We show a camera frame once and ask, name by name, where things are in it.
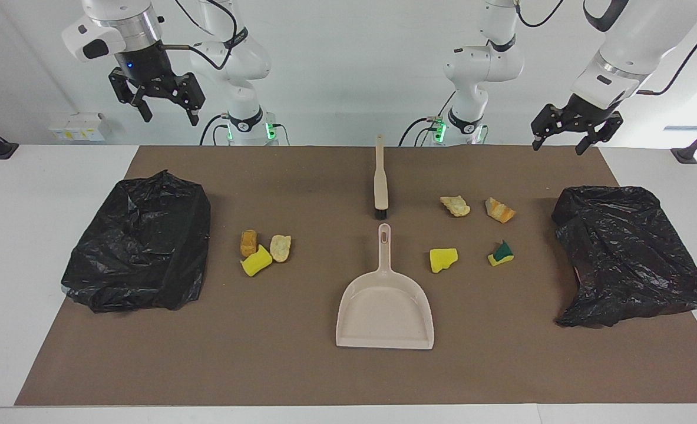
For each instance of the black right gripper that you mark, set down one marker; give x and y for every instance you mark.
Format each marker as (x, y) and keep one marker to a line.
(145, 68)

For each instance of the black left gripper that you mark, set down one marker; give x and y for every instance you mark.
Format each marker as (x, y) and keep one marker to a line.
(584, 115)

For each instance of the orange crust bread chunk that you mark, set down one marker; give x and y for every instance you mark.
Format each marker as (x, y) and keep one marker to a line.
(499, 211)

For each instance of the pale bread chunk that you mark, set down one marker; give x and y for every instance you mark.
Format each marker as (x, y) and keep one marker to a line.
(280, 247)
(455, 206)

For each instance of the green and yellow sponge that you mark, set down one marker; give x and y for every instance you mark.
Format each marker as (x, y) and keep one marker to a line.
(501, 254)

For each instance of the brown bread chunk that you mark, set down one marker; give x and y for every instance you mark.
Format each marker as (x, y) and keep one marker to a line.
(248, 242)

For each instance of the notched yellow sponge piece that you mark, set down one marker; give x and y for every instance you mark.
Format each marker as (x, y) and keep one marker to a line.
(442, 260)

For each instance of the beige hand brush black bristles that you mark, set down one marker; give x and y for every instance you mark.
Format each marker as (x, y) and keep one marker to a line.
(380, 182)

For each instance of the beige plastic dustpan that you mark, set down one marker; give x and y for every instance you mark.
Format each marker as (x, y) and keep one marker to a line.
(383, 312)

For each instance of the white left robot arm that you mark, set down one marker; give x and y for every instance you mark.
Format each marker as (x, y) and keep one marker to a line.
(478, 65)

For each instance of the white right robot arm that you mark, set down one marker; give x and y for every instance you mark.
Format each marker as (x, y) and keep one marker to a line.
(242, 59)

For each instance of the crumpled black bag lined bin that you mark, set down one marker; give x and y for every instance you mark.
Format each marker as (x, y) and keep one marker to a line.
(619, 253)

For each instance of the boxy black bag lined bin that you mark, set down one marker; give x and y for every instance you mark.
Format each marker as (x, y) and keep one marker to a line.
(142, 253)

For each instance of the brown table mat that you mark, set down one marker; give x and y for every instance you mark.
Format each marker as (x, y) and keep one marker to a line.
(266, 353)

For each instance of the white wall socket box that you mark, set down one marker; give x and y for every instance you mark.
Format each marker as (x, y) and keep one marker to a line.
(80, 126)

